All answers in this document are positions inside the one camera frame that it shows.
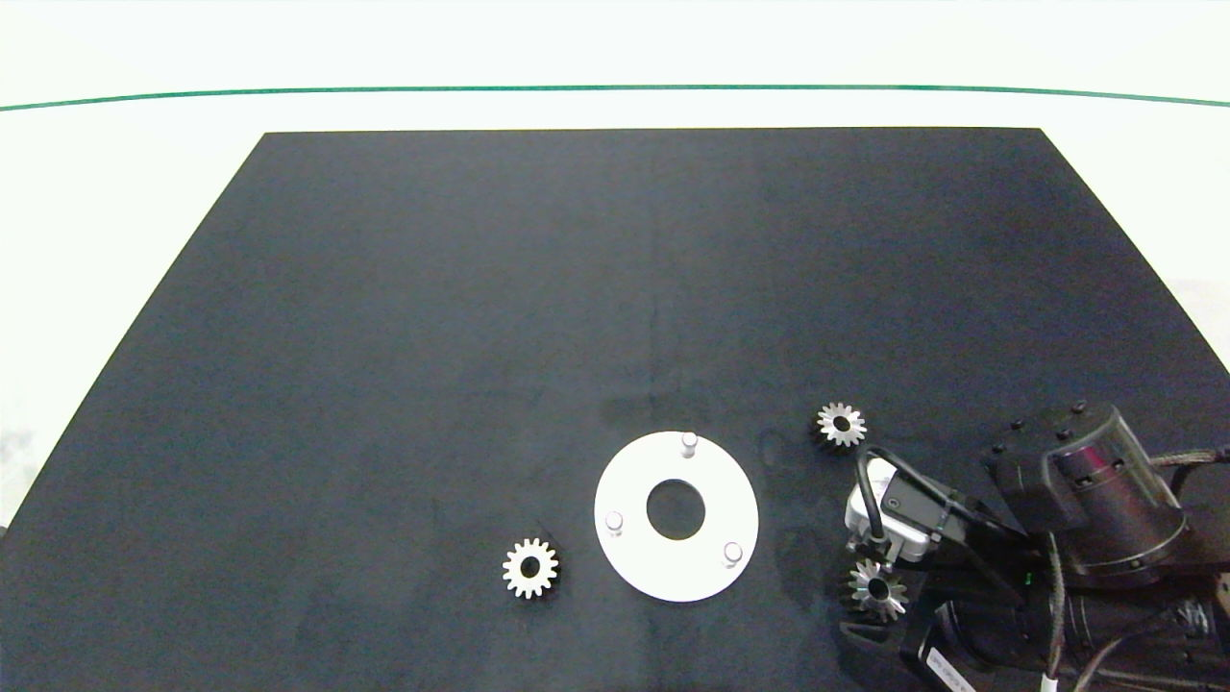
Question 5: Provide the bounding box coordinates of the round white pin plate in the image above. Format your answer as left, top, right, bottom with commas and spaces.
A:
594, 431, 760, 604

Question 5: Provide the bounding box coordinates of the camera black cable loop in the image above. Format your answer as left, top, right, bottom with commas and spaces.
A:
854, 446, 967, 541

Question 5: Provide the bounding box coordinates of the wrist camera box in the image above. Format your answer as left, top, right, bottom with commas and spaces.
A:
845, 458, 950, 564

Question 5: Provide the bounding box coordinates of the small steel planetary gear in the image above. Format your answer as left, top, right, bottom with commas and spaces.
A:
816, 401, 868, 449
502, 537, 560, 600
845, 559, 910, 622

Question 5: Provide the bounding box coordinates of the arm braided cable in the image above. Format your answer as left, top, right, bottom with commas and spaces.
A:
1148, 446, 1230, 472

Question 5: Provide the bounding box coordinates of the dark rectangular mat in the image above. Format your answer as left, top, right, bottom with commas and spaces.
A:
0, 127, 1230, 692

